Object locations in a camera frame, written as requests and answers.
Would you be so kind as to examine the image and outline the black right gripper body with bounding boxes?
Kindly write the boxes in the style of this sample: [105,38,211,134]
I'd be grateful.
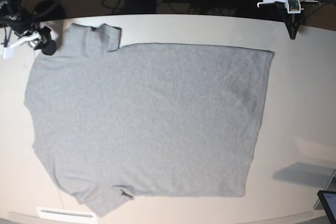
[1,11,34,37]

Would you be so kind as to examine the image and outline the tablet screen corner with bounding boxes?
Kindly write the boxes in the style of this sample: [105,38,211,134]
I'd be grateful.
[317,190,335,224]

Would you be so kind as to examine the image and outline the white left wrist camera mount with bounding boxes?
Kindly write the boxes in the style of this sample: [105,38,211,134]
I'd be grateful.
[257,0,320,14]

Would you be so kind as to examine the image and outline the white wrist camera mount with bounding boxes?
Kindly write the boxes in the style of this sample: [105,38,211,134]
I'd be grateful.
[1,31,42,59]
[257,0,320,14]

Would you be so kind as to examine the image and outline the grey T-shirt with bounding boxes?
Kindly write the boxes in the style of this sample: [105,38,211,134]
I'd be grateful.
[24,24,273,217]

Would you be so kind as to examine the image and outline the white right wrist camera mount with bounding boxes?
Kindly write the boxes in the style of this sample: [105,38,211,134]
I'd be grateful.
[1,31,42,59]

